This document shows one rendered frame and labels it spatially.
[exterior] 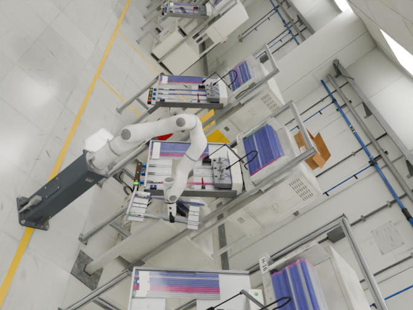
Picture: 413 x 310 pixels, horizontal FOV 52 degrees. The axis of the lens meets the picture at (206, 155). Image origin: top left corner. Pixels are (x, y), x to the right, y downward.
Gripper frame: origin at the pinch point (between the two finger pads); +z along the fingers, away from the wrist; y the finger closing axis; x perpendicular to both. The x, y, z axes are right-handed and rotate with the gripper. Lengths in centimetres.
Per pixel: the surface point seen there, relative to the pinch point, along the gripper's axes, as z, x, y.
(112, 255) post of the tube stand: 40, 48, 8
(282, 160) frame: -22, -78, 41
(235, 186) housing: 2, -44, 44
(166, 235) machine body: 50, 12, 43
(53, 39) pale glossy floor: -59, 164, 264
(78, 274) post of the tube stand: 53, 74, 2
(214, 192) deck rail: 5.8, -27.6, 41.2
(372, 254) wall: 92, -171, 70
